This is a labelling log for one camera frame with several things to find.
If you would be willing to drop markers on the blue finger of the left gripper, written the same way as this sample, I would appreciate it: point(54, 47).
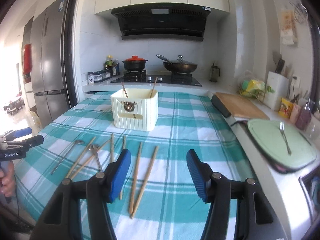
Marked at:
point(24, 145)
point(14, 134)

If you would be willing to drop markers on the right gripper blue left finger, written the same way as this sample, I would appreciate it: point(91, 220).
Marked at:
point(61, 218)

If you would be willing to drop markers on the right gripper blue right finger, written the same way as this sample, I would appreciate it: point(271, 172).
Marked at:
point(255, 217)

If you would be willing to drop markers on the slim steel spoon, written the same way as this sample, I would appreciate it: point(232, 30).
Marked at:
point(75, 143)

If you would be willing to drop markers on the bamboo chopstick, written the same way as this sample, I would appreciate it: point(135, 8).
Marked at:
point(112, 148)
point(133, 187)
point(145, 182)
point(79, 158)
point(126, 95)
point(88, 160)
point(151, 93)

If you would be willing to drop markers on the person's left hand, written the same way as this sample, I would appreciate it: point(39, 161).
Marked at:
point(8, 180)

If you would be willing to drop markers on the wide steel spoon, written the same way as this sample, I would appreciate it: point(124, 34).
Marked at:
point(94, 149)

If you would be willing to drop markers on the teal white checked tablecloth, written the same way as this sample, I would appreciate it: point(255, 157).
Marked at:
point(159, 198)

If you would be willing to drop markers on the green cutting board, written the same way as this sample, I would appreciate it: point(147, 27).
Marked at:
point(266, 135)

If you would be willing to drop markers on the white spice jar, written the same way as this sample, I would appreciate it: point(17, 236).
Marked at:
point(90, 78)

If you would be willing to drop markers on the spice jar rack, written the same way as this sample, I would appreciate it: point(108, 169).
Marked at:
point(101, 76)

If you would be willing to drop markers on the steel fork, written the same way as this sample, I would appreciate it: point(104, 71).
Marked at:
point(282, 131)

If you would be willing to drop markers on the stainless steel refrigerator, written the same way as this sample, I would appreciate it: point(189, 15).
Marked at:
point(48, 71)

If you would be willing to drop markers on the wooden cutting board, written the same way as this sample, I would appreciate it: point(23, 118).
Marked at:
point(236, 106)

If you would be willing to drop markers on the sauce bottles cluster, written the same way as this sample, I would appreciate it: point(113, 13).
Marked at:
point(111, 66)

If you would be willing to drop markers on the cream utensil holder box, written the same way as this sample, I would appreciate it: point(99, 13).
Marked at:
point(139, 103)

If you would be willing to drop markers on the purple soap bottle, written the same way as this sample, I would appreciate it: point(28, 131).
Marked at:
point(304, 117)

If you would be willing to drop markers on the yellow tin can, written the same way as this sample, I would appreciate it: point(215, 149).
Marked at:
point(285, 108)

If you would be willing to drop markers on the yellow green plastic bags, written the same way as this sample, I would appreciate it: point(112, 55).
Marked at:
point(251, 87)

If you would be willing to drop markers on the black pot orange lid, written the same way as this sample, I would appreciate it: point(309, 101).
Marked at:
point(135, 63)

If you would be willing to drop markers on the white knife block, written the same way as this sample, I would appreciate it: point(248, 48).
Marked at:
point(279, 84)

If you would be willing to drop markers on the dark glass kettle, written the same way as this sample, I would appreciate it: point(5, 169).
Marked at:
point(214, 73)

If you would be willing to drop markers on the black gas stove top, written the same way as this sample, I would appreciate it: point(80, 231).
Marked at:
point(143, 77)

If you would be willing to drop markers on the black wok glass lid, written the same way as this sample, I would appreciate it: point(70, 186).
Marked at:
point(179, 65)

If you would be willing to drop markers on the black range hood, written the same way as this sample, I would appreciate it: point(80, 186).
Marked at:
point(162, 20)

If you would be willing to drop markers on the hanging paper calendar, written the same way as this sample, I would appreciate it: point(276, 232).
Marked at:
point(288, 28)

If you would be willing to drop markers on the wire trivet on wall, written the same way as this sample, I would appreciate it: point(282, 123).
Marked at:
point(300, 13)

